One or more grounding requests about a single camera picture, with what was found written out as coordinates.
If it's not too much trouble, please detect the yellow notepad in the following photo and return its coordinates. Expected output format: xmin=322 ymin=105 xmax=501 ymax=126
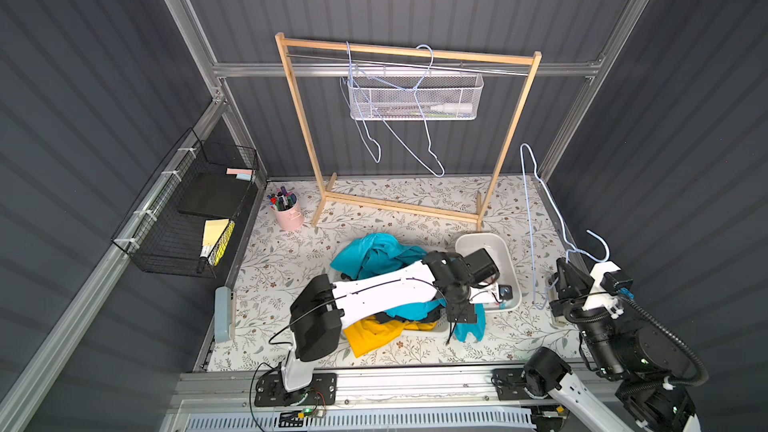
xmin=200 ymin=219 xmax=235 ymax=267

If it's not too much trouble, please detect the white wire mesh basket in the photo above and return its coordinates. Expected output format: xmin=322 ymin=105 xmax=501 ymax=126
xmin=354 ymin=74 xmax=484 ymax=121

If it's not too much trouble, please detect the wooden clothes rack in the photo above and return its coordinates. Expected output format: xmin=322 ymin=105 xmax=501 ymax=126
xmin=275 ymin=32 xmax=543 ymax=231

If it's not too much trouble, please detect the white perforated laundry basket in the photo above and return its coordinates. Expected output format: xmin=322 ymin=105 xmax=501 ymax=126
xmin=327 ymin=242 xmax=457 ymax=337

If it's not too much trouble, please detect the yellow t-shirt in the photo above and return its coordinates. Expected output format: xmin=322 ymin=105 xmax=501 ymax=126
xmin=343 ymin=317 xmax=437 ymax=358

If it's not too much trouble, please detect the blue wire hanger black shirt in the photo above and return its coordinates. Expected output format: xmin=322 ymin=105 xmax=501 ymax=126
xmin=347 ymin=43 xmax=446 ymax=179

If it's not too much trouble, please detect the black notebook in wall basket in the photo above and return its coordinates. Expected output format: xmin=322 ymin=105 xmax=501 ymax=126
xmin=177 ymin=173 xmax=250 ymax=219

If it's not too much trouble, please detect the black wire wall basket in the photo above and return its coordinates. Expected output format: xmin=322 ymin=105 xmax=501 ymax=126
xmin=112 ymin=130 xmax=260 ymax=279

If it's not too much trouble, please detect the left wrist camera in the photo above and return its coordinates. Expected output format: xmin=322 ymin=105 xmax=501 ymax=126
xmin=469 ymin=283 xmax=515 ymax=310

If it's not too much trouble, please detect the blue wire hanger yellow shirt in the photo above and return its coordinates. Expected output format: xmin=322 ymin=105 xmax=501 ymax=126
xmin=340 ymin=42 xmax=382 ymax=164

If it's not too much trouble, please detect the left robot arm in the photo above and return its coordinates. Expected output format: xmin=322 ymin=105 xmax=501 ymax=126
xmin=280 ymin=249 xmax=515 ymax=393

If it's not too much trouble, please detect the white plastic tray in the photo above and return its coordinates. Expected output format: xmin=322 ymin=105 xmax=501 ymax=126
xmin=455 ymin=232 xmax=522 ymax=313

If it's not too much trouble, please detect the pink pen cup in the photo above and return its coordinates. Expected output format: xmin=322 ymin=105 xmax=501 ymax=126
xmin=267 ymin=187 xmax=304 ymax=232

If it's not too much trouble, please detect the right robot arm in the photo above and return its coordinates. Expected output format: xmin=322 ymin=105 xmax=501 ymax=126
xmin=522 ymin=258 xmax=709 ymax=431

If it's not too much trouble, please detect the teal t-shirt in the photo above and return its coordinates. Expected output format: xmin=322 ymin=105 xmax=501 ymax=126
xmin=329 ymin=232 xmax=487 ymax=344

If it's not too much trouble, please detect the white tube in mesh basket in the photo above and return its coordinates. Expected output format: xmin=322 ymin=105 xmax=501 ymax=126
xmin=429 ymin=103 xmax=476 ymax=120

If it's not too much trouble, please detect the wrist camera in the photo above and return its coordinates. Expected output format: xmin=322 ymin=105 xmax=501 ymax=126
xmin=582 ymin=261 xmax=634 ymax=320
xmin=469 ymin=283 xmax=515 ymax=310

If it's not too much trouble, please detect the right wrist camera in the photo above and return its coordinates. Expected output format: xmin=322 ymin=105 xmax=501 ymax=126
xmin=582 ymin=261 xmax=634 ymax=320

